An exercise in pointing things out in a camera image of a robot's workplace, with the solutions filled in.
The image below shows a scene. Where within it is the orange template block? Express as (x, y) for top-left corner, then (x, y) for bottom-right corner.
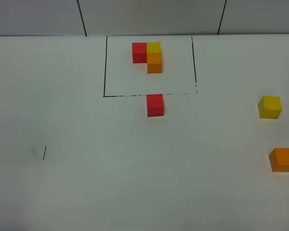
(147, 52), (162, 74)

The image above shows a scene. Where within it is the red template block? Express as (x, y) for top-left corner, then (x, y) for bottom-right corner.
(132, 42), (147, 64)

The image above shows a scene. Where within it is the yellow template block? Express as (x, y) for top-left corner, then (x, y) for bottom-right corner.
(146, 42), (162, 53)

